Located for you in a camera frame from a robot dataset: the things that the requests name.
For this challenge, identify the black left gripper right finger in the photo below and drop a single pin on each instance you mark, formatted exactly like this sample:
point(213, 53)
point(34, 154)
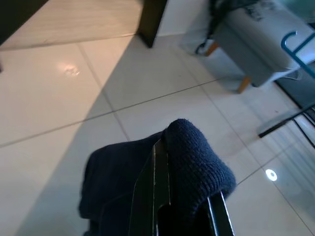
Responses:
point(221, 216)

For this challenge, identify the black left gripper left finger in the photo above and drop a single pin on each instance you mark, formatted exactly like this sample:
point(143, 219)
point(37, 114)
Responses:
point(147, 191)

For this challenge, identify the navy blue garment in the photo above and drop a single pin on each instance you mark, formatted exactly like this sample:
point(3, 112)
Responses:
point(194, 157)

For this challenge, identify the blue plastic hanger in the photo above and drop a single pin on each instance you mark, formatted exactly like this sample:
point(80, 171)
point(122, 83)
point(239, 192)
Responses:
point(290, 52)

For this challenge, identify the black metal clothes rack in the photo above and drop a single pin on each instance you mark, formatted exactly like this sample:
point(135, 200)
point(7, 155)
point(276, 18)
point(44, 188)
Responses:
point(275, 127)

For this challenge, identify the grey ottoman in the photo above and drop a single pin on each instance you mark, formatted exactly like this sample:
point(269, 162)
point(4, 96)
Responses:
point(258, 46)

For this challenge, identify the black door frame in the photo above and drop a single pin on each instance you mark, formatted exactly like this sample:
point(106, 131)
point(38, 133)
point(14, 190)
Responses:
point(152, 22)

